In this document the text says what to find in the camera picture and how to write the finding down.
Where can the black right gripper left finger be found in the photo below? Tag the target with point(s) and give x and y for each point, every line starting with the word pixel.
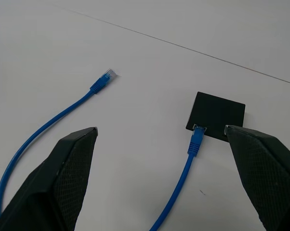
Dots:
pixel 51 183

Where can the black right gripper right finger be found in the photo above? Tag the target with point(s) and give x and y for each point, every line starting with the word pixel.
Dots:
pixel 265 173

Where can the small black box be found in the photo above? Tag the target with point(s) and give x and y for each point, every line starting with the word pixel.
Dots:
pixel 217 113

